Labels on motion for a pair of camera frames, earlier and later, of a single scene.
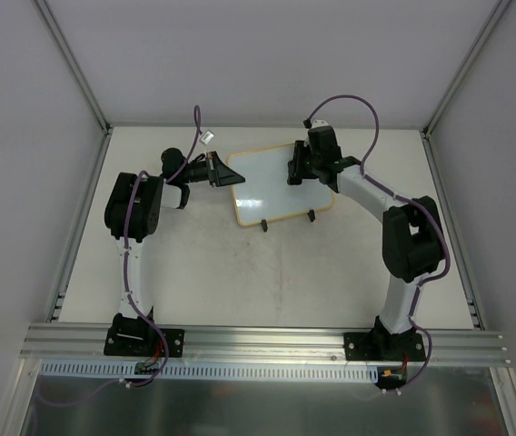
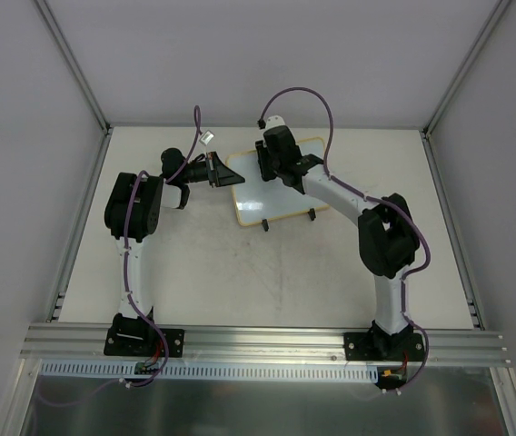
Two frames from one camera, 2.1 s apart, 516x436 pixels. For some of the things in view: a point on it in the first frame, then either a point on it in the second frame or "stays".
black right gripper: x=306 y=163 to x=262 y=160
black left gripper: x=215 y=169 stays
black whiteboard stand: x=311 y=213 stays
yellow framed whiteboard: x=266 y=194 stays
